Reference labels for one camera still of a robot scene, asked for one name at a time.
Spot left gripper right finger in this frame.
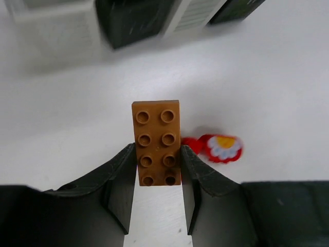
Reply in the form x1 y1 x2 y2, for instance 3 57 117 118
180 146 328 246

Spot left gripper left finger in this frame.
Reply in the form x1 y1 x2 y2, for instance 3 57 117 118
1 144 136 246

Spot red flower lego piece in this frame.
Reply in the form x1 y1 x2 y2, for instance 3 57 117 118
198 134 244 164

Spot long red lego brick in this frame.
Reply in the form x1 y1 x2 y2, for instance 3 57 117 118
181 137 204 154

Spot orange lego plate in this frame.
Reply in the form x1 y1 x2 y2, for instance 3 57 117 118
132 100 181 186

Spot white slotted bin far left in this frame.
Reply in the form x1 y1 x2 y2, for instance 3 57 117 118
4 1 101 67

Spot white slotted bin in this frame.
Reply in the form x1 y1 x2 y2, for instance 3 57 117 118
4 1 101 67
161 0 226 37

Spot black slotted bin centre left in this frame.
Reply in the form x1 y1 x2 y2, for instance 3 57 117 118
95 0 174 49

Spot black slotted bin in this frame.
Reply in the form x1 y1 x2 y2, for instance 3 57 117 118
208 0 265 25
95 0 174 49

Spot white slotted bin centre right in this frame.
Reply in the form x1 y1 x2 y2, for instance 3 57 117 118
161 0 226 37

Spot black slotted bin far right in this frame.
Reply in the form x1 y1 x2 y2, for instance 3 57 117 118
208 0 265 25

